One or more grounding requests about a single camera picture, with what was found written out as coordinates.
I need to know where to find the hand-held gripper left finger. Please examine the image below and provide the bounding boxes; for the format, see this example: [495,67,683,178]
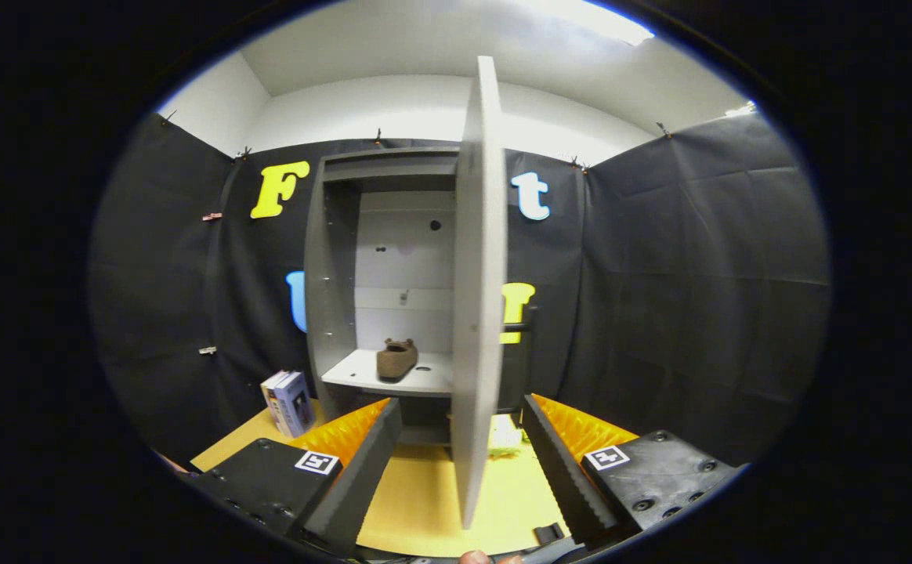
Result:
[190,397,404,559]

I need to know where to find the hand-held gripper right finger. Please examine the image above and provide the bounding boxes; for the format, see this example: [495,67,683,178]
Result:
[520,392,741,549]

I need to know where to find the brown furry shoe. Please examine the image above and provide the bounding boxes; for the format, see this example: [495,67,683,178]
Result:
[376,338,419,382]

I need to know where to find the grey shoe cabinet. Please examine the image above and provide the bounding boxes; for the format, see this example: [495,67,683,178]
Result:
[305,146,461,447]

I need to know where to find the yellow pineapple plush toy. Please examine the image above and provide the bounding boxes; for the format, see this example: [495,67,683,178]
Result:
[490,414,523,459]

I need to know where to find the blue paperback book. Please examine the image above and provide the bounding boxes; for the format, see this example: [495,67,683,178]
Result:
[274,371,316,438]

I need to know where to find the white paperback book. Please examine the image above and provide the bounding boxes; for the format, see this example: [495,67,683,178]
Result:
[260,371,292,436]

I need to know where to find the black backdrop cloth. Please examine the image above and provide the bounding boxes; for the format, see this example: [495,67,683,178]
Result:
[88,114,831,471]

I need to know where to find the long ceiling light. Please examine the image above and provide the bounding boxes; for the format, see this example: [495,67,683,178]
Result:
[519,0,655,45]

